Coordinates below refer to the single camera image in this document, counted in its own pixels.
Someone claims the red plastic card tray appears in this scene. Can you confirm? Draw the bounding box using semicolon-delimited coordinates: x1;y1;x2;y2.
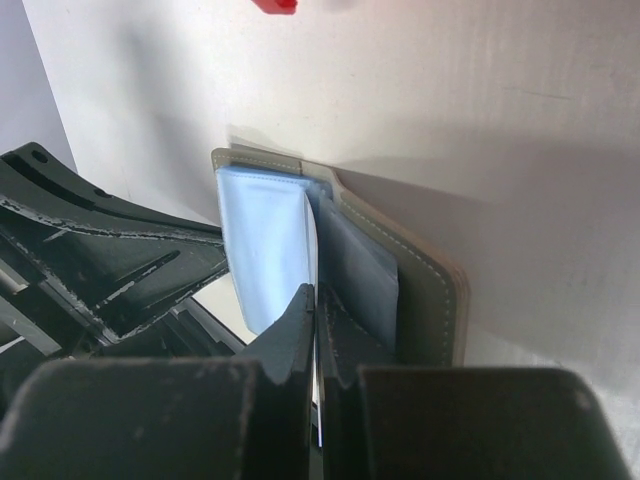
253;0;298;15

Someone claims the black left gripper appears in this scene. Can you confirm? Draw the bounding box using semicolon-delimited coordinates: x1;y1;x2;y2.
1;143;230;358

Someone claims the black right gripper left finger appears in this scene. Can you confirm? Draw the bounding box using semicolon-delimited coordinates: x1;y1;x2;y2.
1;284;315;479

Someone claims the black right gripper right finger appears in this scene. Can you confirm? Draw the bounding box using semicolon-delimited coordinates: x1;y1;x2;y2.
317;286;630;479

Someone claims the grey leather card holder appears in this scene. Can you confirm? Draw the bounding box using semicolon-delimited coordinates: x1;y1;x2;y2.
211;146;470;367

